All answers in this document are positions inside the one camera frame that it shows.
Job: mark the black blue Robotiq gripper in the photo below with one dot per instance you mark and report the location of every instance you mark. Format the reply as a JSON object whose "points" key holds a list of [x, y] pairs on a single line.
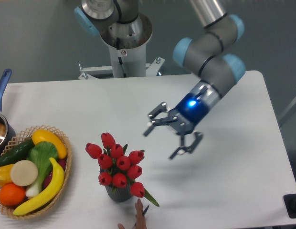
{"points": [[182, 120]]}

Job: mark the red tulip bouquet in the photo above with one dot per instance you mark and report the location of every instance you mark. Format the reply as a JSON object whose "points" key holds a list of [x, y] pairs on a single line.
{"points": [[118, 168]]}

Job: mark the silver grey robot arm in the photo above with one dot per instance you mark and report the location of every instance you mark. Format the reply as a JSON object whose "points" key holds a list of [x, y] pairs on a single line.
{"points": [[126, 32]]}

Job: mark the dark grey ribbed vase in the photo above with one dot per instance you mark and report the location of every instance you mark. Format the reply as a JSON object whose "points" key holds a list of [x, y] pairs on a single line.
{"points": [[119, 194]]}

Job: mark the bare human hand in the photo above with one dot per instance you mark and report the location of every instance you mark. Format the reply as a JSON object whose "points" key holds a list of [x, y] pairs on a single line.
{"points": [[140, 220]]}

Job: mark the dark pen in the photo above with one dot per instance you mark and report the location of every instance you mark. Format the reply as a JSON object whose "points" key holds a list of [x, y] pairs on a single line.
{"points": [[145, 210]]}

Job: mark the purple red vegetable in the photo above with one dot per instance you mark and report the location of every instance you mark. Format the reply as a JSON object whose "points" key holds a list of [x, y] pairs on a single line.
{"points": [[62, 163]]}

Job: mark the yellow banana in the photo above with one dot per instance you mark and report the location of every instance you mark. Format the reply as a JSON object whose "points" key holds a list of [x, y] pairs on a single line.
{"points": [[46, 195]]}

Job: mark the black device at edge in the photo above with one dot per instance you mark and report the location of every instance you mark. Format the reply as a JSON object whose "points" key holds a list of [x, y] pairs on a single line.
{"points": [[290, 204]]}

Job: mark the green bok choy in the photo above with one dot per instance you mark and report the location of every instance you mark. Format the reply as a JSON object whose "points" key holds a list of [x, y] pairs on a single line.
{"points": [[40, 155]]}

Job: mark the yellow squash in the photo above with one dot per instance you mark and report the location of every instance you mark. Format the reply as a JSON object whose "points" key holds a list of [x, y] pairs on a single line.
{"points": [[42, 135]]}

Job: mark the woven wicker basket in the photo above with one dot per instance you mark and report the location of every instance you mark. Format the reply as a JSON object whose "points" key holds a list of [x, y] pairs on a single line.
{"points": [[23, 136]]}

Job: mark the dark green cucumber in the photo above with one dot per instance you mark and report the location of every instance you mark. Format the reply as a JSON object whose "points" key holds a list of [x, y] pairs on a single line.
{"points": [[17, 153]]}

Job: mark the round beige disc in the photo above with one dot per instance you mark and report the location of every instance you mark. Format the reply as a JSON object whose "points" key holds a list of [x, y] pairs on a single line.
{"points": [[24, 173]]}

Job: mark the orange fruit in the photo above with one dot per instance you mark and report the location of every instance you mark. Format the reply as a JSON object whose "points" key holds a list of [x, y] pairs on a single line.
{"points": [[12, 194]]}

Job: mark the yellow bell pepper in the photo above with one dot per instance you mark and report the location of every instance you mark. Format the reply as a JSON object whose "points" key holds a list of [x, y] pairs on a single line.
{"points": [[5, 177]]}

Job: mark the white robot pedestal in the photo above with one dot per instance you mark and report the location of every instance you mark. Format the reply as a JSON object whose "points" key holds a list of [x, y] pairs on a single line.
{"points": [[125, 63]]}

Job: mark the white frame at right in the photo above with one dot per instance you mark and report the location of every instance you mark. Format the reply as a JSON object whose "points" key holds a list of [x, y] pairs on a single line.
{"points": [[288, 111]]}

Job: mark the blue handled steel pot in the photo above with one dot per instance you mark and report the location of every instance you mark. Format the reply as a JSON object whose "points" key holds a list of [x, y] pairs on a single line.
{"points": [[6, 131]]}

